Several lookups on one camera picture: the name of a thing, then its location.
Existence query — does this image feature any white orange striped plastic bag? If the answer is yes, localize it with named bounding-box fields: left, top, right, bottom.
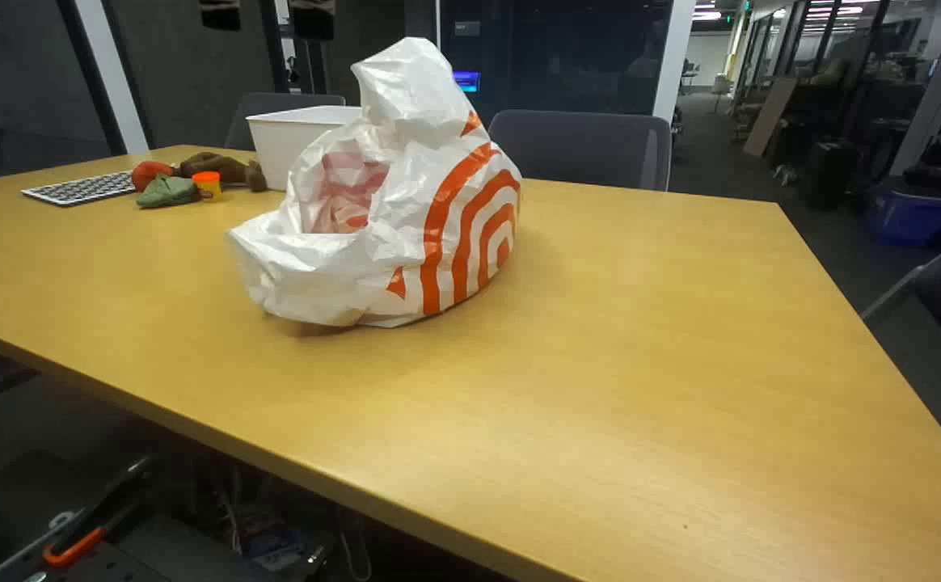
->
left=226, top=36, right=523, bottom=334

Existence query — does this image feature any pink shirt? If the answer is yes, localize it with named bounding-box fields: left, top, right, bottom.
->
left=301, top=146, right=392, bottom=237

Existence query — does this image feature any white ribbed plastic bin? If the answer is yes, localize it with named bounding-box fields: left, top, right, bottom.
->
left=243, top=103, right=366, bottom=193

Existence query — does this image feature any brown plush toy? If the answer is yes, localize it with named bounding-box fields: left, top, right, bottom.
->
left=175, top=150, right=273, bottom=193

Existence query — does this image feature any small orange play-dough cup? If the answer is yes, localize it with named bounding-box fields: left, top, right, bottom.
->
left=187, top=168, right=225, bottom=205

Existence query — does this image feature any orange ball toy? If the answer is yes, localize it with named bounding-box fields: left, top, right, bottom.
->
left=128, top=159, right=179, bottom=193

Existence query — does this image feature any leaning wooden board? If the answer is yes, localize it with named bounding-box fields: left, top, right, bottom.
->
left=740, top=75, right=803, bottom=161

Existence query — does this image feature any white keyboard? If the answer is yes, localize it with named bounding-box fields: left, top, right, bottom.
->
left=19, top=168, right=138, bottom=211

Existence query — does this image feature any blue storage tub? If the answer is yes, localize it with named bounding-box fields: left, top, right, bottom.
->
left=863, top=176, right=941, bottom=251

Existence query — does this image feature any orange handled tool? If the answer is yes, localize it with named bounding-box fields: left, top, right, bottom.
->
left=40, top=525, right=107, bottom=573

